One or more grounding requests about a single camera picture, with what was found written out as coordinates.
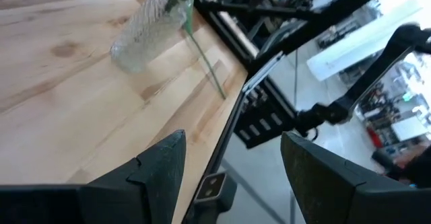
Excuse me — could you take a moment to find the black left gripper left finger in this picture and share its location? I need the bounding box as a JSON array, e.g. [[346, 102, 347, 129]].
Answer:
[[80, 128, 188, 224]]

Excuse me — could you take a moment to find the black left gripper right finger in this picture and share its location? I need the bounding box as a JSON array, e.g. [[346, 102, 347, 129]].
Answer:
[[280, 131, 431, 224]]

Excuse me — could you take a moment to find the diamond-cut clear glass vase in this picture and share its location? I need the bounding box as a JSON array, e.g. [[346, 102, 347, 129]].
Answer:
[[110, 0, 195, 74]]

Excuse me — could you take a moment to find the dark pink artificial rose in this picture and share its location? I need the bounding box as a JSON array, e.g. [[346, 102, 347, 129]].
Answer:
[[164, 0, 227, 100]]

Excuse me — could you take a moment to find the black slotted box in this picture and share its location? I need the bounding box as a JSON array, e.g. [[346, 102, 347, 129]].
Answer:
[[234, 98, 297, 150]]

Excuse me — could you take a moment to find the silver metal bracket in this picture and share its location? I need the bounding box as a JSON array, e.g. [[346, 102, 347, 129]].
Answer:
[[196, 172, 227, 201]]

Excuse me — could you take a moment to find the black metal table frame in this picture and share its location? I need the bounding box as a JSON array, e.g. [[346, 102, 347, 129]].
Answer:
[[181, 0, 398, 224]]

